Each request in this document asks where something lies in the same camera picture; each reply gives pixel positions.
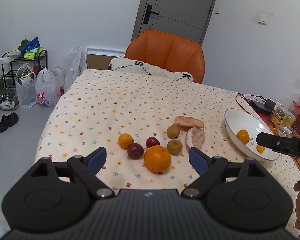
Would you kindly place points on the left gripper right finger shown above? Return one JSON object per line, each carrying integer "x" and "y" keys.
{"x": 241, "y": 196}

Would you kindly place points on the blue package on rack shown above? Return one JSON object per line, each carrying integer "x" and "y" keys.
{"x": 33, "y": 44}

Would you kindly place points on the white plastic bag by wall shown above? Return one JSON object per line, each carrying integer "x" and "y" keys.
{"x": 73, "y": 63}

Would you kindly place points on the black metal shelf rack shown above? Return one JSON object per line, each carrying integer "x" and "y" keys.
{"x": 10, "y": 65}

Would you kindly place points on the black shoe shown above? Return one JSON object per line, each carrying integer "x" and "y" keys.
{"x": 8, "y": 121}

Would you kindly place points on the white plastic bag red print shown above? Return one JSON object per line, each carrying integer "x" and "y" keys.
{"x": 47, "y": 88}

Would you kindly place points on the yellow can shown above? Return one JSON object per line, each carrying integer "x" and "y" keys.
{"x": 282, "y": 117}

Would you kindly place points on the white fluffy cushion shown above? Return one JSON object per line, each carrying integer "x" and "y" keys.
{"x": 122, "y": 64}

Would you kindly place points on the red apple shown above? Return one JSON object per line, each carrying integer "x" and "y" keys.
{"x": 152, "y": 141}

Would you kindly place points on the black box device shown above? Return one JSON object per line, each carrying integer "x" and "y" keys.
{"x": 260, "y": 108}

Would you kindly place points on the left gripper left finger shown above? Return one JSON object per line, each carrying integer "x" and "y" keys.
{"x": 52, "y": 196}

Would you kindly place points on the dark red fruit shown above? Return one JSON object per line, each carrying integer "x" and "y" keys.
{"x": 135, "y": 151}

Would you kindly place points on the small mandarin in bowl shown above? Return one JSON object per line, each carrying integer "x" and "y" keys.
{"x": 260, "y": 149}

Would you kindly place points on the large orange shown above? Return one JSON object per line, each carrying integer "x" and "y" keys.
{"x": 157, "y": 159}

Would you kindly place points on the brown round fruit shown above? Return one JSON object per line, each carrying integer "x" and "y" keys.
{"x": 174, "y": 147}
{"x": 173, "y": 131}

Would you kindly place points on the clear plastic bag with items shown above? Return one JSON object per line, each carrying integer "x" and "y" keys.
{"x": 25, "y": 86}

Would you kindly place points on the floral tablecloth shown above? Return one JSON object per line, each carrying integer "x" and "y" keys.
{"x": 101, "y": 105}

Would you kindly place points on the orange leather chair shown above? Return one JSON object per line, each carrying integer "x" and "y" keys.
{"x": 169, "y": 52}

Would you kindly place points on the small orange mandarin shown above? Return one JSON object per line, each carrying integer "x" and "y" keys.
{"x": 125, "y": 140}

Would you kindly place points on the dark bag on floor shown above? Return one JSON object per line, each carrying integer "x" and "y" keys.
{"x": 8, "y": 99}

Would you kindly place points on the cardboard box by wall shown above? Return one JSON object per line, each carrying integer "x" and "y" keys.
{"x": 100, "y": 62}

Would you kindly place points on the white ceramic bowl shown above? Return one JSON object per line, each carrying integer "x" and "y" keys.
{"x": 237, "y": 120}

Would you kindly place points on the grey door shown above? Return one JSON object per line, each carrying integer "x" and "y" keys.
{"x": 186, "y": 18}

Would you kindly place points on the peeled pomelo piece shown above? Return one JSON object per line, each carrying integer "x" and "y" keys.
{"x": 186, "y": 122}
{"x": 195, "y": 137}

